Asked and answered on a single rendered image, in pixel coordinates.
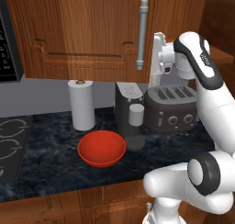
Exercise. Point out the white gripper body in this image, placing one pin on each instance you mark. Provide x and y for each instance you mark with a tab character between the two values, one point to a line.
156	56

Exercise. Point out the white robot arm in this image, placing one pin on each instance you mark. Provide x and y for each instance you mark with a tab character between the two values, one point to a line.
214	111

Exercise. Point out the red bowl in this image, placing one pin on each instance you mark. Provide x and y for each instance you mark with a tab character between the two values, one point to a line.
101	148

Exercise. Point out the wooden base cabinet door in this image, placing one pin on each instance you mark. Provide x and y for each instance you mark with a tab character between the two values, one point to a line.
116	203
36	210

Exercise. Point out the dark grey toaster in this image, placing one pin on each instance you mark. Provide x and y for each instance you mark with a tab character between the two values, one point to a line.
171	114

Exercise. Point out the dark grey coffee machine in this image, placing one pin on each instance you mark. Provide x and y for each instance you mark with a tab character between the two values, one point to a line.
126	111

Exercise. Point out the white paper towel roll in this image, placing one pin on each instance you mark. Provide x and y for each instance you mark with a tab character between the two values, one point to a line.
81	108

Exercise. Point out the black microwave oven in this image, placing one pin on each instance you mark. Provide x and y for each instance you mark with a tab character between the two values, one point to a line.
7	44

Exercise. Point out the black hob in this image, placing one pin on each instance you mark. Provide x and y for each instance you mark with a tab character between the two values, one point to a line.
12	145

